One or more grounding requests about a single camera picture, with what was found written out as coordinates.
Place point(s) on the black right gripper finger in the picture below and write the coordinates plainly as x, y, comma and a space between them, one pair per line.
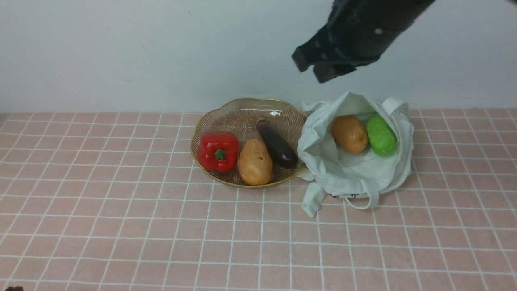
326, 72

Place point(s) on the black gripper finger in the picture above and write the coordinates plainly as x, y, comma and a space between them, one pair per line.
318, 49

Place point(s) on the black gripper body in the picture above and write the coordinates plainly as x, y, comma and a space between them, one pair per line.
358, 32

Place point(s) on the dark purple eggplant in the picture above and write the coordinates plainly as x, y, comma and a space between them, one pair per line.
278, 148

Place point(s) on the brown potato in bag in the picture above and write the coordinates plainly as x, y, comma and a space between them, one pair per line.
349, 133

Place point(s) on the white cloth bag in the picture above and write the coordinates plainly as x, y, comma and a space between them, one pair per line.
358, 179

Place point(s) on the green vegetable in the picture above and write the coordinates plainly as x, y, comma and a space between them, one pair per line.
382, 139

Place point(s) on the brown potato on plate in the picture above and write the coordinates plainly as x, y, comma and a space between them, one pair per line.
254, 164

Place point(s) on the red bell pepper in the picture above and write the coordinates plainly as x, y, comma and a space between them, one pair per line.
218, 151

